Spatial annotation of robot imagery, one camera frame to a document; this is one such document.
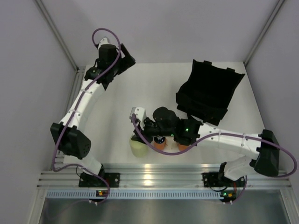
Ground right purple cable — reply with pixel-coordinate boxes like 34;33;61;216
130;113;299;206

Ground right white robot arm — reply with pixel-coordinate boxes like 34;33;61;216
131;107;280;185

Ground purple cable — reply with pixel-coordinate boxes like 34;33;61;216
51;28;122;206
130;113;299;206

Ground yellow-green pump bottle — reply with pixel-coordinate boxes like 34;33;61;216
129;139;149;158

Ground left aluminium frame post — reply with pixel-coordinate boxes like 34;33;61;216
33;0;78;71

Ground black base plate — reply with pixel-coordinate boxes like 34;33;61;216
78;172;121;188
202;172;245;188

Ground aluminium front rail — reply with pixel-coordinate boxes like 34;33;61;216
36;163;292;190

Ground orange bottle white pump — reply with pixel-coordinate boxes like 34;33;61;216
178;142;190;152

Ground cream bottle white cap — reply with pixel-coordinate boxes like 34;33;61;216
164;137;177;152

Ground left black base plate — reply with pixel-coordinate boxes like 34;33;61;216
78;172;121;188

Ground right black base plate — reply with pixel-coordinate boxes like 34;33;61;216
202;172;245;188

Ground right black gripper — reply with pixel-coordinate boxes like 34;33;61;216
132;118;175;144

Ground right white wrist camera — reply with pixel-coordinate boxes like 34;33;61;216
129;107;147;127

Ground right aluminium frame post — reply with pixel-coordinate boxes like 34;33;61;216
243;0;287;67

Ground aluminium frame post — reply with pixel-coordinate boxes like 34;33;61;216
33;0;78;71
243;0;287;67

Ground grey slotted cable duct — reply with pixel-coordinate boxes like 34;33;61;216
46;189;236;199

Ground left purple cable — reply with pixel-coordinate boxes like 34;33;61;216
51;28;122;206

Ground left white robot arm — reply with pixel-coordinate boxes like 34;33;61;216
50;43;135;188

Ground black canvas bag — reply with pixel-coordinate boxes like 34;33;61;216
176;60;245;126

